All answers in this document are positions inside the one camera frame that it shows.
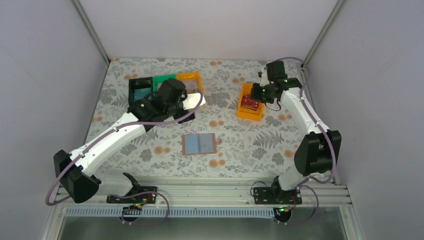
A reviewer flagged green storage bin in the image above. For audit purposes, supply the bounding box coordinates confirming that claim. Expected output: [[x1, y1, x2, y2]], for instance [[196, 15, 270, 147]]
[[152, 74, 177, 91]]

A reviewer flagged black storage bin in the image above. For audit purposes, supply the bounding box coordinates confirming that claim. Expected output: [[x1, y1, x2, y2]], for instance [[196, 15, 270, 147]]
[[128, 77, 153, 105]]

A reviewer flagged orange storage bin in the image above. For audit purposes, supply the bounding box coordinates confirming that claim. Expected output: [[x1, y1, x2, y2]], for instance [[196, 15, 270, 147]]
[[236, 82, 265, 122]]

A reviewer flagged aluminium mounting rail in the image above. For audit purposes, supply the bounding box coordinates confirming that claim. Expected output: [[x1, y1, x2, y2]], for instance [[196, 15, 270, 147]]
[[64, 176, 352, 219]]

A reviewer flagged yellow storage bin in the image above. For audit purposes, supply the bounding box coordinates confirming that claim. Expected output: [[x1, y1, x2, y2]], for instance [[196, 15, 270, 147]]
[[176, 72, 204, 94]]

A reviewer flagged white floral card stack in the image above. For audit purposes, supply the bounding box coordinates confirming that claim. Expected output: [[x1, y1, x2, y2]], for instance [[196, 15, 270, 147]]
[[182, 79, 199, 92]]

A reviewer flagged floral tablecloth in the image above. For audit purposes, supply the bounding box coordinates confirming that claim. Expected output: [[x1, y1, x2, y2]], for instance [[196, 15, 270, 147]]
[[87, 57, 303, 178]]

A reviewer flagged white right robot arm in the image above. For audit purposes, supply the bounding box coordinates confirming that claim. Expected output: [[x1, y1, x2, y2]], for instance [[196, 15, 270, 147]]
[[250, 59, 342, 203]]

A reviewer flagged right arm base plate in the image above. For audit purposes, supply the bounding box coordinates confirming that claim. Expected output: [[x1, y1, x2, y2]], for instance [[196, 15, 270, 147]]
[[252, 187, 303, 205]]

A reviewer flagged teal card stack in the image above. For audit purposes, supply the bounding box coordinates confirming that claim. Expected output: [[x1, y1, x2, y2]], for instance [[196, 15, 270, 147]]
[[133, 87, 152, 101]]

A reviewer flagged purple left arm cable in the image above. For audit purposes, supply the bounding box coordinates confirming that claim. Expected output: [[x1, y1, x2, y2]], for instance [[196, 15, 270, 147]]
[[44, 91, 204, 226]]

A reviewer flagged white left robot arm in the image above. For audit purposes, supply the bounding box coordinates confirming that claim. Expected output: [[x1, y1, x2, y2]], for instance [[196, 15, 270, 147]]
[[45, 78, 206, 206]]

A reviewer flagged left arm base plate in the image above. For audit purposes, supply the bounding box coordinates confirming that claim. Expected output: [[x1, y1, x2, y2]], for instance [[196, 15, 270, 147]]
[[106, 186, 158, 205]]

